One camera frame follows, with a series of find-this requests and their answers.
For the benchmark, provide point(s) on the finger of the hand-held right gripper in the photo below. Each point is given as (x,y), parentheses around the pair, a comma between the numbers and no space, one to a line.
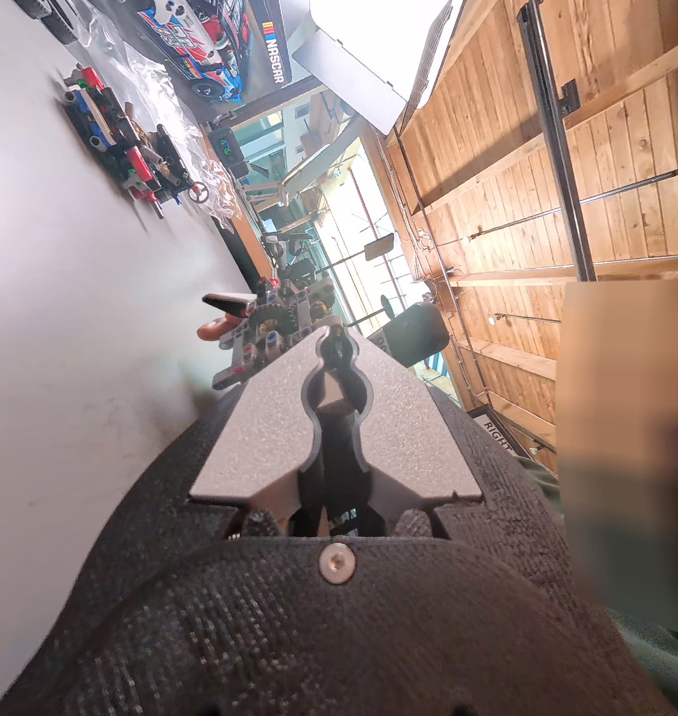
(238,299)
(333,394)

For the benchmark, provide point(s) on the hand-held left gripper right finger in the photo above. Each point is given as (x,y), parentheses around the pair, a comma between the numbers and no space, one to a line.
(417,442)

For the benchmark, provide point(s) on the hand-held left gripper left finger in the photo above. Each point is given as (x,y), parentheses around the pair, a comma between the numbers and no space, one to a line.
(255,442)

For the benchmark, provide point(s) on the grey lego gearbox assembly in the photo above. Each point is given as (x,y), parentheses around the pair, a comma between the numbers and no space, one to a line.
(241,349)

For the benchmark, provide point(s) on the lego car chassis assembly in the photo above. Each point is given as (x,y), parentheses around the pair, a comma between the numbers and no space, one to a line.
(121,140)

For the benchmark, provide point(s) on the lego set box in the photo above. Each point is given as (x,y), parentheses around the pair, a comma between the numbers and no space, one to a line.
(205,45)

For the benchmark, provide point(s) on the orange edged background table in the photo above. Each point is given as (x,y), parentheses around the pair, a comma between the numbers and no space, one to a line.
(244,235)

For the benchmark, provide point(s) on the black and white headset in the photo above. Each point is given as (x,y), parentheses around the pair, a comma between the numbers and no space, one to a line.
(286,251)

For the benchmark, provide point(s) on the black framed white sign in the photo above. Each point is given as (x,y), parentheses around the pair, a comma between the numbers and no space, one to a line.
(498,433)

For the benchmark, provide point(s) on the grey hanging sign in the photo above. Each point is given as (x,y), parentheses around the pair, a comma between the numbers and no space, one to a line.
(379,246)

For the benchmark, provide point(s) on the white wooden stand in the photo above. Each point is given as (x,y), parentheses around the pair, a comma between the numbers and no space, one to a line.
(263,187)

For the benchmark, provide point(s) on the black device green lights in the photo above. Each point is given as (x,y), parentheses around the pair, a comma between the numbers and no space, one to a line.
(227,148)

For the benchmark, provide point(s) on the long hanging lamp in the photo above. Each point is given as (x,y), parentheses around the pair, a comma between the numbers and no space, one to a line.
(316,162)

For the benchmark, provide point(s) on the clear plastic bag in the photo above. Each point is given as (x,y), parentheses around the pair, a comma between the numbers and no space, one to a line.
(149,84)

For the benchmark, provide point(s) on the person's green hoodie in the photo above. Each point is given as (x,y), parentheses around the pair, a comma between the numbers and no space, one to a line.
(652,671)

